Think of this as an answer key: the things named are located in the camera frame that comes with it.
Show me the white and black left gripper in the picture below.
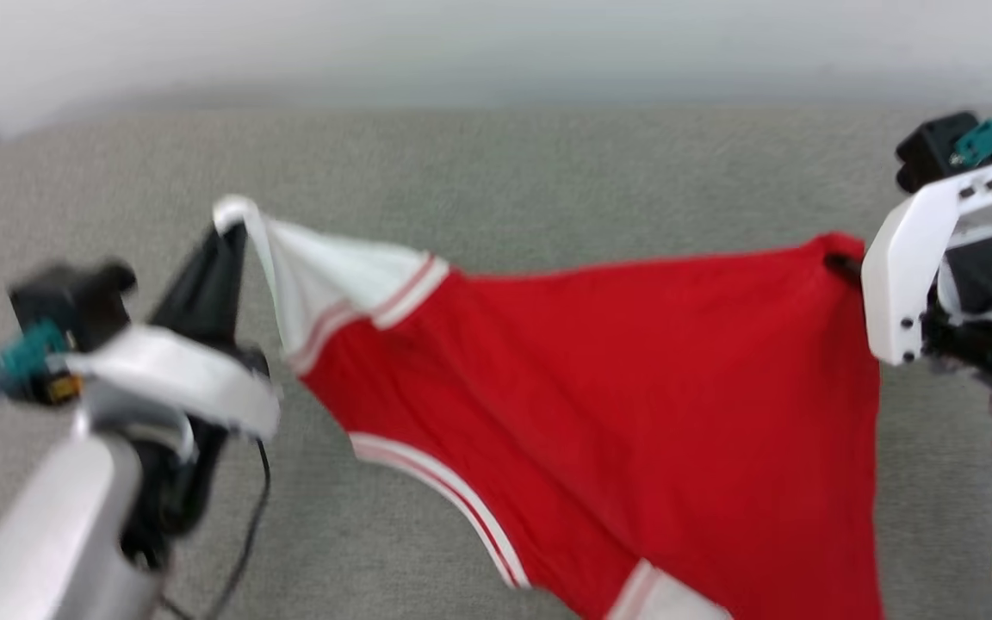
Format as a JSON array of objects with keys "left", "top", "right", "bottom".
[{"left": 65, "top": 224, "right": 282, "bottom": 566}]

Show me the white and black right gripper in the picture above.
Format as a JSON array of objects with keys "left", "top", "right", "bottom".
[{"left": 824, "top": 164, "right": 992, "bottom": 399}]

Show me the red garment with white trim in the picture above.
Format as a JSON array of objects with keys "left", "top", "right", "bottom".
[{"left": 212, "top": 196, "right": 884, "bottom": 620}]

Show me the grey fabric sofa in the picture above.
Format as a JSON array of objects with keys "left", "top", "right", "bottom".
[{"left": 0, "top": 108, "right": 992, "bottom": 620}]

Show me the left camera cable with teal plug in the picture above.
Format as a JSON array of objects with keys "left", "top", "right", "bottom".
[{"left": 0, "top": 317, "right": 71, "bottom": 431}]

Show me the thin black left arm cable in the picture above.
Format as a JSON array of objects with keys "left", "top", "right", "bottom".
[{"left": 160, "top": 437, "right": 272, "bottom": 620}]

